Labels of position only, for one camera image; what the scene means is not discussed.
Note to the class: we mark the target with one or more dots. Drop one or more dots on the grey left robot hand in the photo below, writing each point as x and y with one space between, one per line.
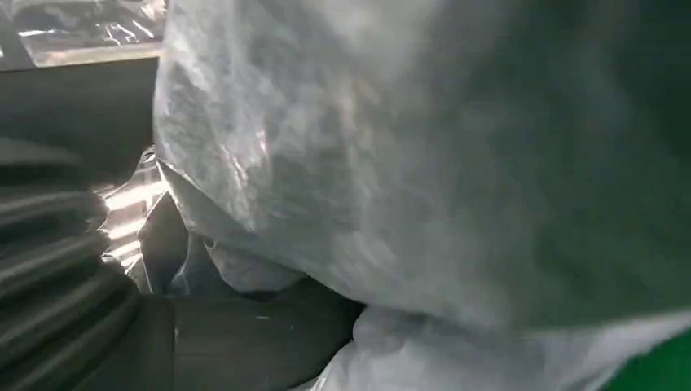
243 345

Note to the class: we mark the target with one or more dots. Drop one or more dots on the bulky grey parcel bag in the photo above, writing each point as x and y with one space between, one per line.
378 162

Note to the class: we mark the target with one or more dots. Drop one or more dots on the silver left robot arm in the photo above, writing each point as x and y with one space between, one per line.
48 270

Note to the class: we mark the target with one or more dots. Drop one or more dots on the electronic scale with steel tray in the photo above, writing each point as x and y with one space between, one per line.
81 27

